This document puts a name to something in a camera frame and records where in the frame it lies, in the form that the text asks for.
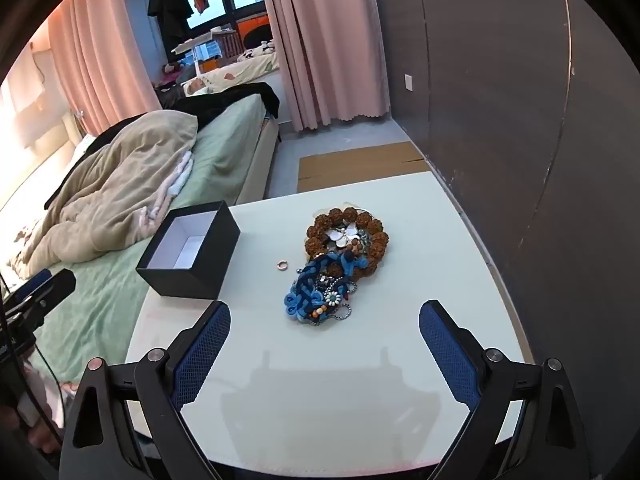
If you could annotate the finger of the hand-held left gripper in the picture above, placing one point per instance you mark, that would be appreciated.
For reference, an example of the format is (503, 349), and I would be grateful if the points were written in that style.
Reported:
(50, 287)

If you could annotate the pink curtain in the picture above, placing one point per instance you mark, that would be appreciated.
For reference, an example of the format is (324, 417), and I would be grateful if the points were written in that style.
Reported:
(100, 60)
(320, 45)

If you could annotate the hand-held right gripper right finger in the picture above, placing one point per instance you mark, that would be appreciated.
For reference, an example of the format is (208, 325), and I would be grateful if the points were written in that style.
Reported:
(450, 355)

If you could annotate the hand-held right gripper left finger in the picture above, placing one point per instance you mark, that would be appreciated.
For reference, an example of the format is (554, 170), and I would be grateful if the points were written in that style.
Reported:
(200, 355)

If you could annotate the hanging black clothes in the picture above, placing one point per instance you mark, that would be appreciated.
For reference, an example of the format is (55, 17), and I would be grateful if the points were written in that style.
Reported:
(167, 0)

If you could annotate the white wall socket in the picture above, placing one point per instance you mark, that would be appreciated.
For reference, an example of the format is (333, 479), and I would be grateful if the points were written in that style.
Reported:
(409, 83)

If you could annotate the black jewelry box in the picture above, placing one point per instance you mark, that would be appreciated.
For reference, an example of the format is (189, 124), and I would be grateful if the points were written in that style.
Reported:
(200, 255)

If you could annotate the orange and black cushion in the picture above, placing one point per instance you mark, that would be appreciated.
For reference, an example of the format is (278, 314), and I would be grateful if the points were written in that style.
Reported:
(255, 32)

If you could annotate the beige duvet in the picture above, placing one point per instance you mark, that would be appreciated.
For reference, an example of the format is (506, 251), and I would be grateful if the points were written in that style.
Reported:
(115, 180)

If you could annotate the person's left hand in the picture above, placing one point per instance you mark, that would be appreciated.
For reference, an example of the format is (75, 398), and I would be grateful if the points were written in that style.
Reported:
(42, 437)

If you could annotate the bed with green sheet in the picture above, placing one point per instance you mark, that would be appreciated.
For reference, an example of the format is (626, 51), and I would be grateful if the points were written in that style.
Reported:
(225, 150)

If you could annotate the printed cream blanket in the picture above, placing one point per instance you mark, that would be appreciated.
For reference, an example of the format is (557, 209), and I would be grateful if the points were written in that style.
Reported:
(240, 70)

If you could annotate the white wall cloth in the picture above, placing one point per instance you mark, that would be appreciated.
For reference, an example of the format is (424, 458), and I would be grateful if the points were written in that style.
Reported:
(30, 95)

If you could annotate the black garment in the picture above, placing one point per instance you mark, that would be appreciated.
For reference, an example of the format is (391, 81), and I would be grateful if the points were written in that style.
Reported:
(235, 96)

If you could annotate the flat cardboard sheet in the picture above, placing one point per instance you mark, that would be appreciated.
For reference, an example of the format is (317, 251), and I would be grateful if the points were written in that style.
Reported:
(360, 165)

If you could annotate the pink and white garment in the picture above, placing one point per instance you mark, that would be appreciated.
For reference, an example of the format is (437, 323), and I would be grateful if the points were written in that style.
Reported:
(180, 172)

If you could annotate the white flower jewelry piece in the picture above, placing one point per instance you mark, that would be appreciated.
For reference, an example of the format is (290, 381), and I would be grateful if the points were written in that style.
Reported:
(345, 234)

